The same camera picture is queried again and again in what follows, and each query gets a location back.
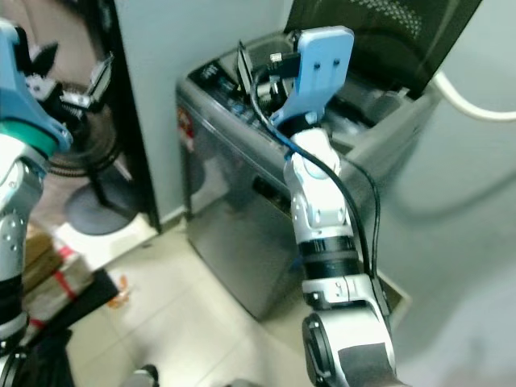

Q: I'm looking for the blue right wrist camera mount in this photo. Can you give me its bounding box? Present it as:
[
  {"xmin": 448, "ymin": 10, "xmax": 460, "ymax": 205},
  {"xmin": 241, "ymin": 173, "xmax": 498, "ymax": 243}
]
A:
[{"xmin": 268, "ymin": 26, "xmax": 356, "ymax": 131}]

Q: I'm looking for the black fabric item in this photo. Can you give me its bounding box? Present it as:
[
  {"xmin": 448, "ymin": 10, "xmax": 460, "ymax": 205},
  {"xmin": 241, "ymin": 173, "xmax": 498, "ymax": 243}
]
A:
[{"xmin": 32, "ymin": 270, "xmax": 123, "ymax": 387}]

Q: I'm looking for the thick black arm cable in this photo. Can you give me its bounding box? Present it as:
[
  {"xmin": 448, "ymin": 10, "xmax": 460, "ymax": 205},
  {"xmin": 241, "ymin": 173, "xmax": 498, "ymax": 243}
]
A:
[{"xmin": 248, "ymin": 66, "xmax": 373, "ymax": 279}]

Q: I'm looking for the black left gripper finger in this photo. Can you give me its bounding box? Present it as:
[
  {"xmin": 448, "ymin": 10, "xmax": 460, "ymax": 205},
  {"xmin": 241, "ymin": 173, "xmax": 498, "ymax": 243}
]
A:
[
  {"xmin": 87, "ymin": 55, "xmax": 115, "ymax": 110},
  {"xmin": 39, "ymin": 42, "xmax": 62, "ymax": 80}
]

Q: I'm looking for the black door frame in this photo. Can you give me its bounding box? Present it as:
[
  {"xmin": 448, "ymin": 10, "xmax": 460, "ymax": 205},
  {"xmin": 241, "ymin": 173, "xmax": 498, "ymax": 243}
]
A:
[{"xmin": 105, "ymin": 0, "xmax": 162, "ymax": 231}]

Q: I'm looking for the black grey robot foot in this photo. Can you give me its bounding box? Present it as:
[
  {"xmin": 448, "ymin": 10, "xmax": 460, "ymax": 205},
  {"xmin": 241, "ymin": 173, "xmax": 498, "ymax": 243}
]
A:
[{"xmin": 133, "ymin": 364, "xmax": 164, "ymax": 387}]

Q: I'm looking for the red white washer sticker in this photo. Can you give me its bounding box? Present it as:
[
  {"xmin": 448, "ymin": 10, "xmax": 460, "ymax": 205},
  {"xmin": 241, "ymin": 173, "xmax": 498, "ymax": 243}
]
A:
[{"xmin": 176, "ymin": 109, "xmax": 196, "ymax": 152}]

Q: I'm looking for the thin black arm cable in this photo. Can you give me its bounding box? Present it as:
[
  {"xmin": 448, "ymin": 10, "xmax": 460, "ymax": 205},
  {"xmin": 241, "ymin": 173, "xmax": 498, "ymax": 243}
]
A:
[{"xmin": 359, "ymin": 165, "xmax": 382, "ymax": 279}]

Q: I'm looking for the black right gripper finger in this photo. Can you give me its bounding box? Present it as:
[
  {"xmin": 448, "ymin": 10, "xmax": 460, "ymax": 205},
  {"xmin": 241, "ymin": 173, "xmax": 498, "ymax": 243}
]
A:
[{"xmin": 235, "ymin": 42, "xmax": 260, "ymax": 94}]

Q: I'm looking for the orange floor scrap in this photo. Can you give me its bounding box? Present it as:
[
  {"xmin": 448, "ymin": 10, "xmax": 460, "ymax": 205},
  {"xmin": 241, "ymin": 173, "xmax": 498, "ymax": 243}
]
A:
[{"xmin": 106, "ymin": 274, "xmax": 132, "ymax": 312}]

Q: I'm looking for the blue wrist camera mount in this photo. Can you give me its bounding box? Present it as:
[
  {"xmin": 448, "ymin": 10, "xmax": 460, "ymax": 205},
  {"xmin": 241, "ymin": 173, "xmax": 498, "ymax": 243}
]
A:
[
  {"xmin": 0, "ymin": 20, "xmax": 75, "ymax": 152},
  {"xmin": 268, "ymin": 26, "xmax": 356, "ymax": 131}
]

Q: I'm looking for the black standing fan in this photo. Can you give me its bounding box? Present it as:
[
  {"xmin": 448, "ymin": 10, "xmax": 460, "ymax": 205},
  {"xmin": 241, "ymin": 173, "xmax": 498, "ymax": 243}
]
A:
[{"xmin": 47, "ymin": 101, "xmax": 139, "ymax": 237}]

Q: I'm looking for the brown cardboard box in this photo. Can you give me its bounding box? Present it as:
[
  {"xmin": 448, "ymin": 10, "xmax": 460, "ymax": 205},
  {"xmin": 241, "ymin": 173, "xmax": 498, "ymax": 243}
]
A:
[{"xmin": 23, "ymin": 226, "xmax": 99, "ymax": 325}]

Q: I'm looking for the black washer label strip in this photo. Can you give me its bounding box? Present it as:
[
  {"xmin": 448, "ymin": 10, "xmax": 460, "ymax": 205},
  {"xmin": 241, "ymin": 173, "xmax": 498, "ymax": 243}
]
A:
[{"xmin": 250, "ymin": 173, "xmax": 295, "ymax": 217}]

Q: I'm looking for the grey top-load washing machine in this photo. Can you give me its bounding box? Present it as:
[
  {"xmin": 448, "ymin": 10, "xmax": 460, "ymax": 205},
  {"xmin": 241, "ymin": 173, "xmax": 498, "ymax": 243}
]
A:
[{"xmin": 175, "ymin": 31, "xmax": 448, "ymax": 322}]

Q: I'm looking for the white water hose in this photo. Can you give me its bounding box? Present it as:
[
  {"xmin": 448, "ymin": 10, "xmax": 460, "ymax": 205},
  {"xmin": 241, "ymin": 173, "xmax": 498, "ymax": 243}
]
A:
[{"xmin": 431, "ymin": 71, "xmax": 516, "ymax": 123}]

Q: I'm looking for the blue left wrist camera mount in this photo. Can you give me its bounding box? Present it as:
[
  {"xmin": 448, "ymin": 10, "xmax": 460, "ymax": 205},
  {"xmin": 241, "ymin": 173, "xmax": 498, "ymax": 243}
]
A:
[{"xmin": 0, "ymin": 20, "xmax": 75, "ymax": 152}]

